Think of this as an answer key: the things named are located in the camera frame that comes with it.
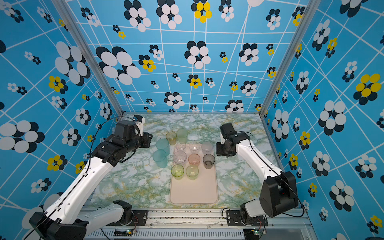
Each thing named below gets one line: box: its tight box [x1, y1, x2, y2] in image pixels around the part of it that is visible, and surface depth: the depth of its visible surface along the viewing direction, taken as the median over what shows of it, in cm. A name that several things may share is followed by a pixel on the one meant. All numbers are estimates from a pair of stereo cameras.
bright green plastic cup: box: [171, 164, 185, 180], surface depth 89 cm
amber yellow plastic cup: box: [165, 131, 177, 146], surface depth 104 cm
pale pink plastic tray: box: [169, 144, 219, 205], surface depth 85 cm
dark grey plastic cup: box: [202, 153, 216, 170], surface depth 91 cm
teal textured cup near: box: [152, 149, 168, 169], surface depth 93 cm
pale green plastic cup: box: [185, 165, 199, 180], surface depth 86 cm
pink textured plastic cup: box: [188, 153, 201, 167], surface depth 90 cm
